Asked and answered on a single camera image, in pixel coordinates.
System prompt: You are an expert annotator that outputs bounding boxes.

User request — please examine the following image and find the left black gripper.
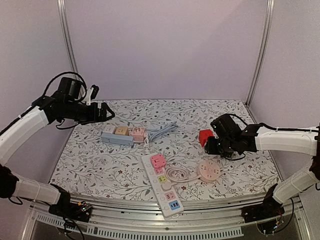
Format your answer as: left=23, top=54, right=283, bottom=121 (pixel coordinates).
left=65, top=100, right=115, bottom=125

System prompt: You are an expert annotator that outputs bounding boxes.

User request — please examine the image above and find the red cube socket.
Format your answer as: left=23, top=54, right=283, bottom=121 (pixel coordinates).
left=198, top=129, right=215, bottom=148

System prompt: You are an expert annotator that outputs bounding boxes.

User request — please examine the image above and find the round pink socket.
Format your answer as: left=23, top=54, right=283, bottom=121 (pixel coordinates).
left=197, top=159, right=222, bottom=183

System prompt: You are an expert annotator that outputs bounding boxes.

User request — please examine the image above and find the white cable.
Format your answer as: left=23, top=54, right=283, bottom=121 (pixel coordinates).
left=159, top=166, right=201, bottom=192

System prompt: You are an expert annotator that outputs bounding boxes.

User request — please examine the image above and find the pink plug adapter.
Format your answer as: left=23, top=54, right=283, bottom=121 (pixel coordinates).
left=150, top=154, right=167, bottom=169

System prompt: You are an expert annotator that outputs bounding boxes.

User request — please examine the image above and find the white long power strip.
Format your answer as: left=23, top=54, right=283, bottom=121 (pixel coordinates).
left=141, top=153, right=184, bottom=220

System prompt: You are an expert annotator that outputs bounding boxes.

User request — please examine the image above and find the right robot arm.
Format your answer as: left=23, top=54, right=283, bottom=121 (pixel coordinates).
left=204, top=113, right=320, bottom=223

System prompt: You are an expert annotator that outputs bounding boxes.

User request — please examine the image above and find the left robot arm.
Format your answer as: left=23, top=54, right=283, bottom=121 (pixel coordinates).
left=0, top=71, right=115, bottom=221

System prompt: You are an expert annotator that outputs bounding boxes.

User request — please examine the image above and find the white cube adapter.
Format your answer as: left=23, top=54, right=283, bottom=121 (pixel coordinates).
left=102, top=125, right=117, bottom=134

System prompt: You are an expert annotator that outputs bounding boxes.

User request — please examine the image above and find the beige cube adapter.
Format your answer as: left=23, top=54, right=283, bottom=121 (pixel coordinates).
left=114, top=126, right=130, bottom=136

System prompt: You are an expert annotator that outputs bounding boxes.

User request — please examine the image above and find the blue power strip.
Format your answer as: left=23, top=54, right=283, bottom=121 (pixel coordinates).
left=101, top=132, right=134, bottom=146

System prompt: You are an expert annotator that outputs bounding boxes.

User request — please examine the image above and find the pink cube adapter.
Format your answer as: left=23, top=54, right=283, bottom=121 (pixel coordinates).
left=130, top=126, right=146, bottom=142

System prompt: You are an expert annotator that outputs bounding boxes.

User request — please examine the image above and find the floral tablecloth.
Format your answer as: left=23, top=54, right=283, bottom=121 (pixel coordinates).
left=50, top=99, right=280, bottom=201

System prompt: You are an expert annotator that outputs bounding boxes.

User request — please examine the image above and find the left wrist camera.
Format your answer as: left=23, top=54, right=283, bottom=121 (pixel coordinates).
left=84, top=84, right=100, bottom=106

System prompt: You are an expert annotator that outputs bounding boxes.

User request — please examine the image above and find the grey-blue coiled cable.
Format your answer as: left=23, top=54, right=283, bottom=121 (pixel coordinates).
left=147, top=121, right=180, bottom=142

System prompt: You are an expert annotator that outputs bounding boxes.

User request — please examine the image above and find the aluminium front rail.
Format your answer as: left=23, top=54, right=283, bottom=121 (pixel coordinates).
left=21, top=194, right=313, bottom=240

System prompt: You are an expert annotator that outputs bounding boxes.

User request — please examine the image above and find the left aluminium frame post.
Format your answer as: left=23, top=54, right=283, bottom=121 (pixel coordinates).
left=56, top=0, right=79, bottom=73

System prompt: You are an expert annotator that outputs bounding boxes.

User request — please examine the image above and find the aluminium frame post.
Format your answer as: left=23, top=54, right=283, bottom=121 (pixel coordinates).
left=245, top=0, right=275, bottom=108
left=56, top=0, right=79, bottom=73

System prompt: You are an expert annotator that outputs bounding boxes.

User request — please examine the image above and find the right aluminium frame post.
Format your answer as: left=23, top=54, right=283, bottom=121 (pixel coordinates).
left=245, top=0, right=275, bottom=108

